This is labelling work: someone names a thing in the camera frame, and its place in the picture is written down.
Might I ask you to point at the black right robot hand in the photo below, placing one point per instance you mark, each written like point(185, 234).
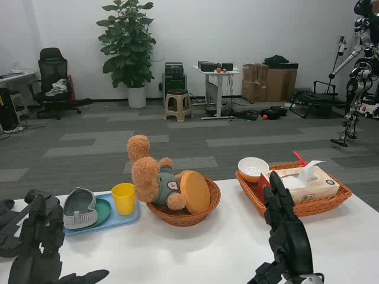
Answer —
point(290, 242)

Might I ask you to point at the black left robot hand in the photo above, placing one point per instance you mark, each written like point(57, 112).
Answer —
point(38, 236)

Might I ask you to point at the grey plastic bowl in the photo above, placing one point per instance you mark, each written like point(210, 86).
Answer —
point(80, 213)

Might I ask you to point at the white and orange bowl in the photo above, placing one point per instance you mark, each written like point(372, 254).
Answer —
point(253, 168)

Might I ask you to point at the rectangular wicker basket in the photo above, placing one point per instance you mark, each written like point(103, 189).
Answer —
point(319, 205)

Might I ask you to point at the beige tissue box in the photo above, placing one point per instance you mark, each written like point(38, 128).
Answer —
point(314, 185)

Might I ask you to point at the green plate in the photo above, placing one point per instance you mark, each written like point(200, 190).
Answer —
point(103, 208)

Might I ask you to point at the red plastic utensil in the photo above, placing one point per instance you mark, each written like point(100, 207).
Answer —
point(299, 158)

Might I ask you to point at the light blue tray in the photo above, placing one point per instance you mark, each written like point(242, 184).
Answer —
point(124, 220)

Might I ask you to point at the yellow plastic cup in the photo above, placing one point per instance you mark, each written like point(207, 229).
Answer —
point(123, 199)

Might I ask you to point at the orange round disc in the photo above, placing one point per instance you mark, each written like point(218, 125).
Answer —
point(195, 192)

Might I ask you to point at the round wicker basket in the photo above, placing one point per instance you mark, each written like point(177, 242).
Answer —
point(183, 219)

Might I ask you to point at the brown teddy bear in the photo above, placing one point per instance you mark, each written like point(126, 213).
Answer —
point(146, 177)

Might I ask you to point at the black floor-standing box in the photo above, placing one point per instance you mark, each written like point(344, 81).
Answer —
point(7, 109)

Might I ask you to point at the black floor bag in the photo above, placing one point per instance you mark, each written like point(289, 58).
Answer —
point(274, 112)

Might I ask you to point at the flat black floor case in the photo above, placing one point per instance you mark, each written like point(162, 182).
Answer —
point(248, 115)

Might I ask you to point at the grey white cloth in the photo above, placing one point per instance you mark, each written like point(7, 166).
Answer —
point(57, 88)

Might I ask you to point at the red panel behind chair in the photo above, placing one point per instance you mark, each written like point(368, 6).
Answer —
point(71, 88)

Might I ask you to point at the white ride-on toy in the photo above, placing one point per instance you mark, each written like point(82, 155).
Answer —
point(370, 109)

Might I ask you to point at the big brown cardboard box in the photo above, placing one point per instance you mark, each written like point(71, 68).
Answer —
point(281, 84)

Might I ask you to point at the white office desk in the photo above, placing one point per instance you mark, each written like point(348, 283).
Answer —
point(16, 77)

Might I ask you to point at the stacked brown cardboard boxes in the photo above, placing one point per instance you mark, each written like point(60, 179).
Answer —
point(253, 83)

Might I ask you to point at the black office chair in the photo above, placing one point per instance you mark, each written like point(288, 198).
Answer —
point(51, 68)

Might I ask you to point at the white standing desk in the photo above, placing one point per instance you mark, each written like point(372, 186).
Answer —
point(219, 88)

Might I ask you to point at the beige plastic stool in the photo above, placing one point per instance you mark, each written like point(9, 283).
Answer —
point(177, 105)

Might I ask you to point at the black bag on boxes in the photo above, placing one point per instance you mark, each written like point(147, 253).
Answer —
point(275, 60)

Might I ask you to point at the small black equipment box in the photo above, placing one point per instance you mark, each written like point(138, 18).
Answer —
point(227, 66)

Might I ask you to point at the silver black humanoid robot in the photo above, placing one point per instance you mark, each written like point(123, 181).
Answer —
point(362, 68)

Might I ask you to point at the large black equipment box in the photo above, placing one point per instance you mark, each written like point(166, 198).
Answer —
point(208, 66)

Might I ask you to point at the black green cabinet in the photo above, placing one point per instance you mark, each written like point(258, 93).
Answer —
point(174, 80)

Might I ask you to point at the potted green plant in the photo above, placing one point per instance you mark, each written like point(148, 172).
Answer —
point(127, 44)

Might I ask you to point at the black folding frame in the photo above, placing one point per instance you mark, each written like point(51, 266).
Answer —
point(314, 99)

